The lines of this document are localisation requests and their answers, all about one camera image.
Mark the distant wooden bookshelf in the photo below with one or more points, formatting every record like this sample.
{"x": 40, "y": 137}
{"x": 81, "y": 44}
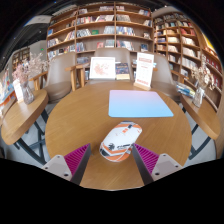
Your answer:
{"x": 20, "y": 58}

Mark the wide wooden bookshelf with books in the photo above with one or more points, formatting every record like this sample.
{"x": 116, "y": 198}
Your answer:
{"x": 100, "y": 26}

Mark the angled wooden bookshelf with books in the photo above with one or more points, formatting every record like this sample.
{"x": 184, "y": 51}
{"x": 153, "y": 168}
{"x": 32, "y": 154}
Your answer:
{"x": 186, "y": 46}

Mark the colourful display books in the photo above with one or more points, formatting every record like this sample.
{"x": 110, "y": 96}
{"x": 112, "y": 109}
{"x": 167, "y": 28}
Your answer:
{"x": 6, "y": 88}

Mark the white sign on wooden base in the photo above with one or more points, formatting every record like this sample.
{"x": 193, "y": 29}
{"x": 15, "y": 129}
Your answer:
{"x": 144, "y": 70}

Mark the white and orange computer mouse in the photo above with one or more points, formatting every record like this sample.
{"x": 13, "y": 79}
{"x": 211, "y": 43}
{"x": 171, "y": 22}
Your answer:
{"x": 120, "y": 141}

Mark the dark cover book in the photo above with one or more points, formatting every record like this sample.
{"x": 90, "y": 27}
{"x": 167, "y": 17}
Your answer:
{"x": 122, "y": 70}

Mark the round wooden side table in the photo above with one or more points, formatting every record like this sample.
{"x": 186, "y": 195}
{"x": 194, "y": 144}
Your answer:
{"x": 201, "y": 116}
{"x": 23, "y": 115}

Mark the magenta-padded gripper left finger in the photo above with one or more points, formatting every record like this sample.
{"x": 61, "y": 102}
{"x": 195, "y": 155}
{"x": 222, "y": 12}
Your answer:
{"x": 76, "y": 160}

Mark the brown padded wooden armchair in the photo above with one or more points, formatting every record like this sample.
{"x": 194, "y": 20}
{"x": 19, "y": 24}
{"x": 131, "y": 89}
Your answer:
{"x": 163, "y": 78}
{"x": 110, "y": 52}
{"x": 60, "y": 80}

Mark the glass vase with dried flowers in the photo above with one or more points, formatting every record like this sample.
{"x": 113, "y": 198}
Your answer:
{"x": 199, "y": 95}
{"x": 27, "y": 93}

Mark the pink-blue gradient mouse pad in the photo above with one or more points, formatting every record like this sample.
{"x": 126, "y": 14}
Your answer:
{"x": 140, "y": 104}

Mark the small white table card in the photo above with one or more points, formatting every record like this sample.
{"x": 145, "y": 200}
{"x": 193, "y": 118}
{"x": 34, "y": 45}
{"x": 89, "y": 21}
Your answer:
{"x": 18, "y": 91}

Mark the stack of colourful magazines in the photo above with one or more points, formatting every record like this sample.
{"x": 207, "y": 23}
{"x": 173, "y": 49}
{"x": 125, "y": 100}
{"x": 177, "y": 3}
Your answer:
{"x": 185, "y": 90}

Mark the white framed floral picture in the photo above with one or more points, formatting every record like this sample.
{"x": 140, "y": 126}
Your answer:
{"x": 102, "y": 68}

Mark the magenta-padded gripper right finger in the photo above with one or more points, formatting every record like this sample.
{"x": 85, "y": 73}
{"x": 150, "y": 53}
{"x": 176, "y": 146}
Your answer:
{"x": 148, "y": 160}

